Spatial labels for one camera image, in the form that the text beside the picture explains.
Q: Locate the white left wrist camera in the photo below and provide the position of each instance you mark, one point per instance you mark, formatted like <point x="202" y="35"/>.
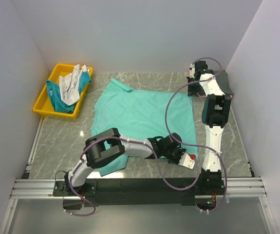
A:
<point x="187" y="160"/>

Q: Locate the folded dark grey t shirt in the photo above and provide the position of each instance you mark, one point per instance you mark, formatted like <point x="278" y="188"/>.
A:
<point x="223" y="82"/>

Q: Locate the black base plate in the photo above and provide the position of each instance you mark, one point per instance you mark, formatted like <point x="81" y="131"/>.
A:
<point x="145" y="191"/>

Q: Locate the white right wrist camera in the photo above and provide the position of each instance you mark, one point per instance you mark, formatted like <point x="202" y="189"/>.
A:
<point x="191" y="70"/>

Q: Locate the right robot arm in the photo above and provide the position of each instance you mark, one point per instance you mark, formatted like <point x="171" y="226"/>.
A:
<point x="215" y="116"/>

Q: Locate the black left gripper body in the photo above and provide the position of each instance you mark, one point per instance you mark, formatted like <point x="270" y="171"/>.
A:
<point x="176" y="154"/>

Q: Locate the folded pink t shirt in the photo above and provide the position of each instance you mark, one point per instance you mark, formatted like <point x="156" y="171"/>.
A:
<point x="208" y="83"/>

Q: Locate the mint green polo shirt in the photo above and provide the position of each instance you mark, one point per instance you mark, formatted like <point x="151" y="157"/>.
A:
<point x="144" y="114"/>

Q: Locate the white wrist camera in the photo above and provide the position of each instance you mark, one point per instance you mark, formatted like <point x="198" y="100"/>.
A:
<point x="191" y="70"/>
<point x="187" y="160"/>

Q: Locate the white t shirt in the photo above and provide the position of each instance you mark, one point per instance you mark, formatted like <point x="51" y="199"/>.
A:
<point x="71" y="86"/>

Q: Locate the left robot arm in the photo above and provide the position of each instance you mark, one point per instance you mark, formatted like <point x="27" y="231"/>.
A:
<point x="105" y="147"/>

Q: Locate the aluminium frame rail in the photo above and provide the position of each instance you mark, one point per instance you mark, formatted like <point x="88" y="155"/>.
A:
<point x="37" y="181"/>

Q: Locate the teal t shirt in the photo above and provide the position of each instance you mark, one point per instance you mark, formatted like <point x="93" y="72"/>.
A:
<point x="55" y="99"/>

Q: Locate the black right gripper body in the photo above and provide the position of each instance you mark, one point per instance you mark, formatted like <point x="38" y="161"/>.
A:
<point x="193" y="86"/>

